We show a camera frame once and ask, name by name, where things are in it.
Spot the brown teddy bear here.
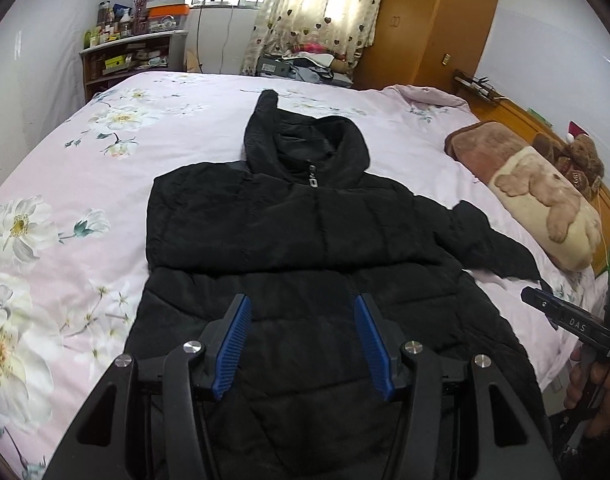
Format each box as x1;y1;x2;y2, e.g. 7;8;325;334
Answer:
532;133;604;202

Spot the brown bear print pillow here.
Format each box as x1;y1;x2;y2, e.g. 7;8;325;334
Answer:
445;122;602;272

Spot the pink floral bed sheet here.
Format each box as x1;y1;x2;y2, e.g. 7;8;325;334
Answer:
0;72;604;479

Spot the wooden shelf unit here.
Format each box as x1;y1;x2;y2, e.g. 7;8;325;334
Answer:
79;30;188;102

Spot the heart pattern curtain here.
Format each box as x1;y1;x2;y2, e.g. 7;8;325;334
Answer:
242;0;382;75

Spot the wooden wardrobe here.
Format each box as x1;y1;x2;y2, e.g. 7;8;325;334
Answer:
354;0;498;93

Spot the person's right hand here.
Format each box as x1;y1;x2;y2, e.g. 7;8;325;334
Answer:
563;343;610;438

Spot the black puffer jacket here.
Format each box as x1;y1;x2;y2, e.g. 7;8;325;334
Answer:
121;88;554;480

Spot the clothes pile by window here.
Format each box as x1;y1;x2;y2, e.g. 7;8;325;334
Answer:
253;49;352;88

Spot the orange storage box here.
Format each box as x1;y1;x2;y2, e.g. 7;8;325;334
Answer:
148;3;190;18

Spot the wooden headboard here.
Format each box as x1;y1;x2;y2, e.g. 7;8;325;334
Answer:
454;84;610;275

